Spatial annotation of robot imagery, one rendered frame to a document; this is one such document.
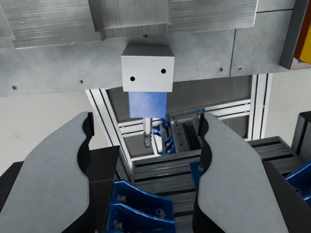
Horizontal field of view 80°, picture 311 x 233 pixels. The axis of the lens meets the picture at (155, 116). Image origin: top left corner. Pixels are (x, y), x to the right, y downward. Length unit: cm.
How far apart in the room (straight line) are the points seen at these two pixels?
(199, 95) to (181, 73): 69
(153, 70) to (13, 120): 135
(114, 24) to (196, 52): 11
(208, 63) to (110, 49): 12
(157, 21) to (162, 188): 33
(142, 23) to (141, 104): 9
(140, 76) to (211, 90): 77
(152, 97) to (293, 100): 131
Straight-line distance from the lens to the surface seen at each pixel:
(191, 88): 91
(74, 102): 124
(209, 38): 24
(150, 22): 17
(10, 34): 20
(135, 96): 21
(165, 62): 18
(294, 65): 28
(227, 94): 98
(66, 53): 26
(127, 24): 17
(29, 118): 142
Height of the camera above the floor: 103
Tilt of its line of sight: 59 degrees down
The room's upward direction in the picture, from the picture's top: 176 degrees clockwise
